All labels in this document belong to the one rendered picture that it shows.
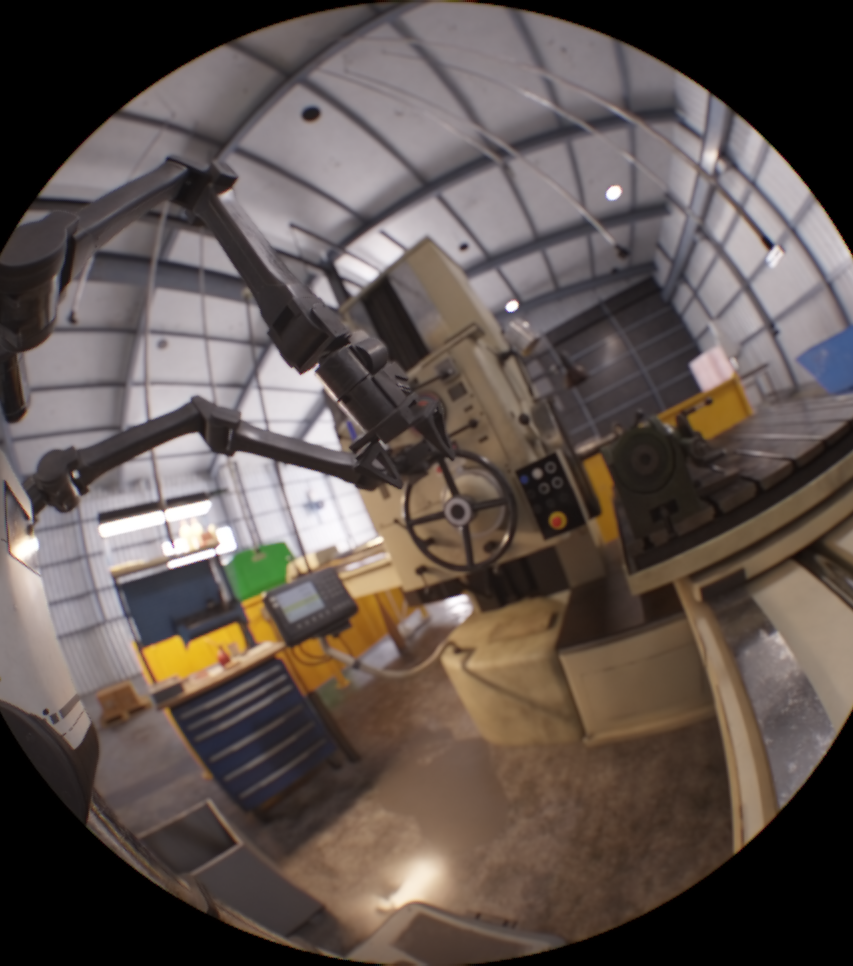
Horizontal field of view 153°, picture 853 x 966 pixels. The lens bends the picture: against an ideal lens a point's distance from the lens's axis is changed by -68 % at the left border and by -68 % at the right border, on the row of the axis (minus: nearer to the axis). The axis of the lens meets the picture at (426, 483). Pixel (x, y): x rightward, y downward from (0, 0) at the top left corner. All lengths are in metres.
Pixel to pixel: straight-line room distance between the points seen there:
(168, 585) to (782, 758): 2.68
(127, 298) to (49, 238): 8.91
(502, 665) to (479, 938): 1.13
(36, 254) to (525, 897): 1.67
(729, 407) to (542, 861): 3.78
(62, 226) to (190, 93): 6.94
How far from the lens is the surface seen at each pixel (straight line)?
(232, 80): 7.15
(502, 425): 1.11
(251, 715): 2.02
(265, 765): 2.13
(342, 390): 0.40
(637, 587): 1.01
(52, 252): 0.35
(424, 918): 1.22
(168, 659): 3.02
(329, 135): 7.65
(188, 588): 2.42
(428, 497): 1.24
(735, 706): 0.80
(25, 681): 0.40
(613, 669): 1.42
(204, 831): 1.76
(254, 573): 4.67
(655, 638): 1.35
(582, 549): 1.82
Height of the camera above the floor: 1.32
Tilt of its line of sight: 6 degrees up
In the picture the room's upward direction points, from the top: 24 degrees counter-clockwise
